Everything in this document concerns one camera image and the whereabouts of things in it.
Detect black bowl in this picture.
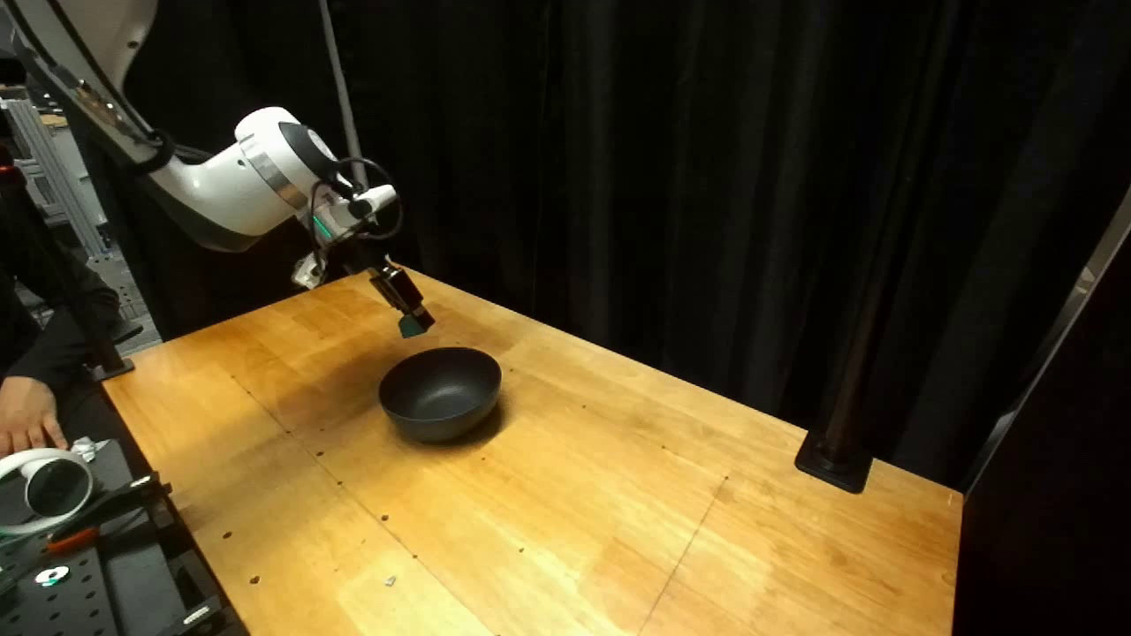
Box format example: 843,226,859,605
378,346,504,444

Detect grey pole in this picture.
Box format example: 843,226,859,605
317,0,368,189

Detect person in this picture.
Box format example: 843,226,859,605
0,146,122,458

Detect black clamp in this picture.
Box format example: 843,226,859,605
53,472,174,533

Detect black curtain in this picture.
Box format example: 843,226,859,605
72,0,1131,492

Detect black perforated plate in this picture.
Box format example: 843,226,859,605
0,439,251,636

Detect black stand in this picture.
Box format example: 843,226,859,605
793,190,924,495

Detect black foot bracket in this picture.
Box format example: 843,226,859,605
87,320,144,382

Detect aluminium frame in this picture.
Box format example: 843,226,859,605
0,84,111,259

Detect orange handled tool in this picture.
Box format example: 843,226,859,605
42,527,100,555

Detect silver rail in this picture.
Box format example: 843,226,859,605
961,184,1131,492

